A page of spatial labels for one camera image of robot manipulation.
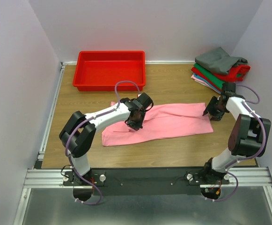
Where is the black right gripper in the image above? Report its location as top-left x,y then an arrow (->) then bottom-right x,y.
203,96 -> 227,122

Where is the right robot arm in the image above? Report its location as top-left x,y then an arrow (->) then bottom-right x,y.
199,95 -> 271,184

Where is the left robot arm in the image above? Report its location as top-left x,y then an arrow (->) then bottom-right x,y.
59,92 -> 154,185

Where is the blue folded t shirt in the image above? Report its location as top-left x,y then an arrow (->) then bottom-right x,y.
193,73 -> 221,91

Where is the light pink folded t shirt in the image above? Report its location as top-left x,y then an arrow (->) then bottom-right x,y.
191,74 -> 221,93

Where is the green folded t shirt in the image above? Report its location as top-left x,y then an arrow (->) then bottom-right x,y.
193,62 -> 244,90

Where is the red folded t shirt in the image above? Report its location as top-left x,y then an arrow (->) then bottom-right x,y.
195,65 -> 250,91

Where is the grey folded t shirt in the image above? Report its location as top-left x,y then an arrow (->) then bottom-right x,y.
195,47 -> 248,75

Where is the red plastic tray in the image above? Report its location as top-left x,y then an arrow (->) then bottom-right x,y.
73,51 -> 146,91

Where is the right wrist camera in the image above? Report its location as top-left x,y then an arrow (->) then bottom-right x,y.
221,82 -> 236,95

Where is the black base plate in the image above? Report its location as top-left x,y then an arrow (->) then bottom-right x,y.
63,166 -> 230,197

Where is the aluminium frame rail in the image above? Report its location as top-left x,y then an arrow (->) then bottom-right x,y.
23,167 -> 272,188

